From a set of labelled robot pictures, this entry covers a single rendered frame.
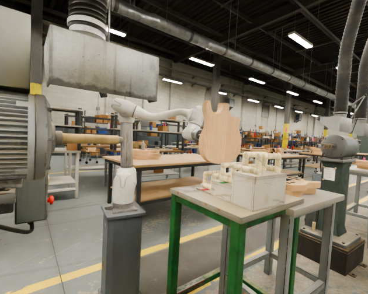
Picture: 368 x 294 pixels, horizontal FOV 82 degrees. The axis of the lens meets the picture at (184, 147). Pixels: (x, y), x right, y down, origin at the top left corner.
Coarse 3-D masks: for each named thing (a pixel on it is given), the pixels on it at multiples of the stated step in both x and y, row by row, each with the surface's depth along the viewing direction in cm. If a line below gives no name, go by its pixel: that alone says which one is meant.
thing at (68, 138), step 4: (64, 136) 66; (68, 136) 66; (72, 136) 67; (76, 136) 68; (80, 136) 69; (84, 136) 69; (88, 136) 70; (92, 136) 71; (96, 136) 72; (100, 136) 73; (104, 136) 73; (108, 136) 74; (112, 136) 75; (116, 136) 76; (64, 140) 66; (68, 140) 67; (72, 140) 67; (76, 140) 68; (80, 140) 69; (84, 140) 69; (88, 140) 70; (92, 140) 71; (96, 140) 72; (100, 140) 72; (104, 140) 73; (108, 140) 74; (112, 140) 75; (116, 140) 76
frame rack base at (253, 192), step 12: (240, 180) 108; (252, 180) 101; (264, 180) 104; (276, 180) 110; (240, 192) 108; (252, 192) 101; (264, 192) 105; (276, 192) 111; (240, 204) 107; (252, 204) 101; (264, 204) 106; (276, 204) 112
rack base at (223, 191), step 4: (212, 180) 126; (216, 180) 126; (212, 184) 125; (216, 184) 122; (220, 184) 120; (224, 184) 117; (228, 184) 116; (212, 188) 125; (216, 188) 122; (220, 188) 120; (224, 188) 117; (228, 188) 114; (212, 192) 125; (216, 192) 122; (220, 192) 120; (224, 192) 117; (228, 192) 114; (216, 196) 122; (220, 196) 119; (224, 196) 117; (228, 196) 114; (224, 200) 117; (228, 200) 114
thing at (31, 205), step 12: (24, 180) 77; (36, 180) 79; (48, 180) 83; (24, 192) 77; (36, 192) 80; (24, 204) 78; (36, 204) 80; (24, 216) 78; (36, 216) 80; (0, 228) 74; (12, 228) 77
